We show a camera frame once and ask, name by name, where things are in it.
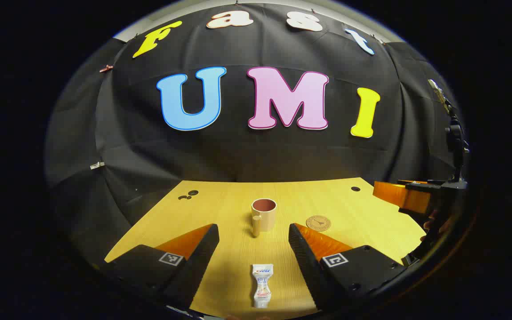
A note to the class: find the white toothpaste tube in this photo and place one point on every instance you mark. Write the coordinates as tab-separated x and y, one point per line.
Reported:
262	284

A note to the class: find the red clip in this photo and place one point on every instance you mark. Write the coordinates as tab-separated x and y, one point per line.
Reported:
106	68

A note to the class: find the silver clip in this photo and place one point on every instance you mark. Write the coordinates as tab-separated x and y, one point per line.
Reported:
97	165

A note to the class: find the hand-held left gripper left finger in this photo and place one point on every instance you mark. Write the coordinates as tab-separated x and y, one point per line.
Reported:
194	266

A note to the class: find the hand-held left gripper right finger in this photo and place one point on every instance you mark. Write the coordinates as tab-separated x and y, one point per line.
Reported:
309	266

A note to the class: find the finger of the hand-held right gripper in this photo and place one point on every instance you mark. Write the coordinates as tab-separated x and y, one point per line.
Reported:
400	195

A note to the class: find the round cork coaster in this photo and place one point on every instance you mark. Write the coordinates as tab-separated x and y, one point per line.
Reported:
318	223

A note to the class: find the black backdrop cloth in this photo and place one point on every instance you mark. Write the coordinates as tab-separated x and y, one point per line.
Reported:
238	160

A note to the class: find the wooden desktop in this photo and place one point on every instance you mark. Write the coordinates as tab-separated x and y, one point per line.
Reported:
220	209

